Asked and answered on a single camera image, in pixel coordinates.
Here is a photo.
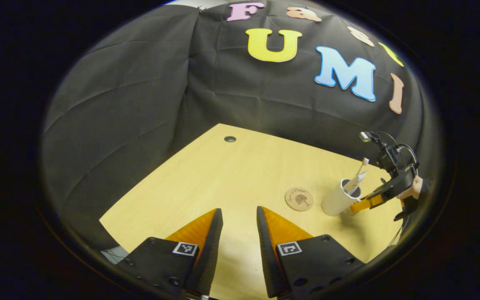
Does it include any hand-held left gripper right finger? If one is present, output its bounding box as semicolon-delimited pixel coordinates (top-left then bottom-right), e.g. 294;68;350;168
257;206;366;299

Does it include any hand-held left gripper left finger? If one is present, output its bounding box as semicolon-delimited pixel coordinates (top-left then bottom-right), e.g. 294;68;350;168
116;208;224;297

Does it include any white toothpaste tube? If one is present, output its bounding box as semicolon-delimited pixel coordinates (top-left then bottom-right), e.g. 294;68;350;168
343;171;367;196

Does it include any beige toothbrush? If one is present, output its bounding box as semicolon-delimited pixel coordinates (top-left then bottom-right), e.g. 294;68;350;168
355;157;370;184

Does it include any white cup with wooden handle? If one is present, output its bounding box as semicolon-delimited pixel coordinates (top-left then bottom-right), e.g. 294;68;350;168
321;178;362;216

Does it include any round cork coaster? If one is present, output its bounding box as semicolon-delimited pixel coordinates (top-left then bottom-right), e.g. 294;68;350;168
285;187;314;212

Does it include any wooden desktop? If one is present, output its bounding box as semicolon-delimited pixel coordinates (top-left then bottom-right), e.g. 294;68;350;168
99;123;407;300

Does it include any black backdrop cloth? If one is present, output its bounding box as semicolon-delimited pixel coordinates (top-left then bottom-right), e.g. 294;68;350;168
40;0;432;250

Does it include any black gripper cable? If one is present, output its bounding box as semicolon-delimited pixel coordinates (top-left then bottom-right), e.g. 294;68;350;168
375;132;420;169

